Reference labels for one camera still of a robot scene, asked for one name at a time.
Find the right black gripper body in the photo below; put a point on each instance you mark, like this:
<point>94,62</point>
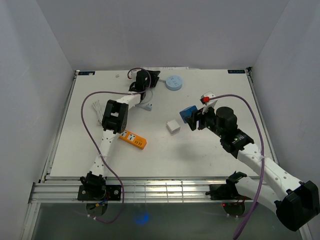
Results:
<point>208,118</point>

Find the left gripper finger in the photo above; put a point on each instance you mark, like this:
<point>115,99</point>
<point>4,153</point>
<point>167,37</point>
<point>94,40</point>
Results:
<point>154,75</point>
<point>154,83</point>

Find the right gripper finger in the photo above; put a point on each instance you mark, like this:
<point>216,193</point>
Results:
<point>197,113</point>
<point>192,121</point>

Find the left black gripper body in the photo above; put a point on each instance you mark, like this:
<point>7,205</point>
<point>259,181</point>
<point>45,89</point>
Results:
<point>149,83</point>

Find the blue cube socket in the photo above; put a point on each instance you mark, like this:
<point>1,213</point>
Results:
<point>187,112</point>

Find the round light blue power strip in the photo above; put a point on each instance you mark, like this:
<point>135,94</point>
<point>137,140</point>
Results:
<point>172,83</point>

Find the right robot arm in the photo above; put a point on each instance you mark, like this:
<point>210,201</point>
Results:
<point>293,201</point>

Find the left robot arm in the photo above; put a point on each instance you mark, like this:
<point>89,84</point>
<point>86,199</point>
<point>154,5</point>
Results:
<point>115,117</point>

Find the white charger block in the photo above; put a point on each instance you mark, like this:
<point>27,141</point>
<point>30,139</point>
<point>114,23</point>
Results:
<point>173,126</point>

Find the white table board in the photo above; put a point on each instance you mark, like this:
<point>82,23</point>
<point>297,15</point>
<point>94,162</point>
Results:
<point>186,153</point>

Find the orange power strip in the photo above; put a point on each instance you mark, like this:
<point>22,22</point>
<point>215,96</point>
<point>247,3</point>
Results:
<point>133,139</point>

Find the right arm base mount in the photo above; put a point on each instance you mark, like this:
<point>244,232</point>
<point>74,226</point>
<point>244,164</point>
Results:
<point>227,190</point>

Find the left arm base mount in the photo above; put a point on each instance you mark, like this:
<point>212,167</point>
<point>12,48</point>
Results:
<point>94,188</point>

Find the aluminium frame rail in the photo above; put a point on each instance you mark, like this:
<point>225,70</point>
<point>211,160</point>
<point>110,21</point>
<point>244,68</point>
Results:
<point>135,191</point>

